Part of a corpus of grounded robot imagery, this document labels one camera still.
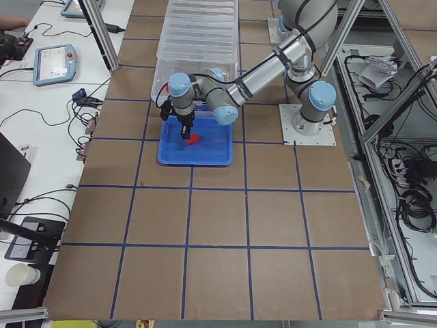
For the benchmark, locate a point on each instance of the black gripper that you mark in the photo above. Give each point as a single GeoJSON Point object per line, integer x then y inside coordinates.
{"type": "Point", "coordinates": [185, 120]}

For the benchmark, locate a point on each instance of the red block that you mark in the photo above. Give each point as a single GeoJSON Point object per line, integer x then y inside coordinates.
{"type": "Point", "coordinates": [193, 139]}

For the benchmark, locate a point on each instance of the clear plastic box lid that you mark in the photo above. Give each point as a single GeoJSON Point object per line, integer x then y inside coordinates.
{"type": "Point", "coordinates": [201, 31]}

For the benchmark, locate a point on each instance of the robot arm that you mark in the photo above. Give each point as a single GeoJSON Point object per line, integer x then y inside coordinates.
{"type": "Point", "coordinates": [309, 24]}

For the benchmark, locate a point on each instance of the blue plastic tray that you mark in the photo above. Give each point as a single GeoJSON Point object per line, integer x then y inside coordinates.
{"type": "Point", "coordinates": [213, 148]}

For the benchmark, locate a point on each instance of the black power adapter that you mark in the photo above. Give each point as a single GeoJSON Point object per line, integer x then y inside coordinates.
{"type": "Point", "coordinates": [111, 28]}

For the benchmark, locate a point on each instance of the black monitor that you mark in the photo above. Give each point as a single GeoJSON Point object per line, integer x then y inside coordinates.
{"type": "Point", "coordinates": [14, 169]}

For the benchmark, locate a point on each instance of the white paper cup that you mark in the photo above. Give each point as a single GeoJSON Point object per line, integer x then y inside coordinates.
{"type": "Point", "coordinates": [21, 275]}

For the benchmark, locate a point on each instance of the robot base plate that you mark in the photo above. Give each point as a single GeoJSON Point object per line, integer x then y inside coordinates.
{"type": "Point", "coordinates": [298, 132]}

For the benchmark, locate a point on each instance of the aluminium frame post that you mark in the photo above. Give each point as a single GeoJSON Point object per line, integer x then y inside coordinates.
{"type": "Point", "coordinates": [97, 27]}

